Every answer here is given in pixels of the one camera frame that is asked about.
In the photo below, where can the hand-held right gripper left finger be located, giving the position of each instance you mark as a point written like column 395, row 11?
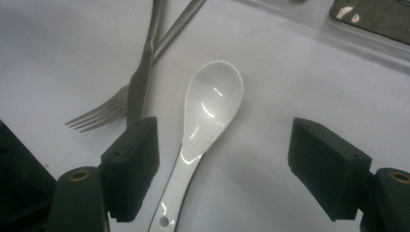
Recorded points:
column 132, row 167

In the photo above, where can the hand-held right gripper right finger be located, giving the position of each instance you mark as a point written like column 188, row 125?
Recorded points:
column 328, row 167

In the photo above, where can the steel fork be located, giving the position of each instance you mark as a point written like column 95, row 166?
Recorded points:
column 106, row 111

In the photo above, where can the steel table knife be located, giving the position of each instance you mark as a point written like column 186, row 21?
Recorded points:
column 141, row 77

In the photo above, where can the white ceramic spoon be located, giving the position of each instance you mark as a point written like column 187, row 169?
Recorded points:
column 212, row 96

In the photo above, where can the white table sheet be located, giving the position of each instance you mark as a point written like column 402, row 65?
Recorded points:
column 290, row 80

